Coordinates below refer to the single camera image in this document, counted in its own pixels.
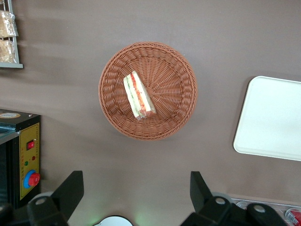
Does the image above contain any black food warmer appliance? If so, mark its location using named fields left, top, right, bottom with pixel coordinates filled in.
left=0, top=108, right=42, bottom=210

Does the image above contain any clear bagged pastry snack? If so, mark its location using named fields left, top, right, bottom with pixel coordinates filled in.
left=0, top=10, right=19, bottom=38
left=0, top=39, right=17, bottom=64

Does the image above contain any cream plastic tray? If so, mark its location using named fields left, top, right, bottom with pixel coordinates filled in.
left=233, top=75, right=301, bottom=162

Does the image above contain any clear acrylic bottle rack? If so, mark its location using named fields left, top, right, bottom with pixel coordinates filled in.
left=231, top=197, right=301, bottom=226

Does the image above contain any triangle sandwich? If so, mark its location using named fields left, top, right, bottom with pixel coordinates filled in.
left=123, top=70, right=157, bottom=121

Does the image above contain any tray of packaged pastries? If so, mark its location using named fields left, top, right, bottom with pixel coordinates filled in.
left=0, top=0, right=24, bottom=69

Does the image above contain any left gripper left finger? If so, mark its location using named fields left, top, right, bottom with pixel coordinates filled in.
left=27, top=170, right=85, bottom=226

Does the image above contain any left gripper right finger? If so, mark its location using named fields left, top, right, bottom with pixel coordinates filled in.
left=181, top=171, right=236, bottom=226

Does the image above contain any round brown wicker basket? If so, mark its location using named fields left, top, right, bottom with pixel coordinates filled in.
left=98, top=41, right=198, bottom=141

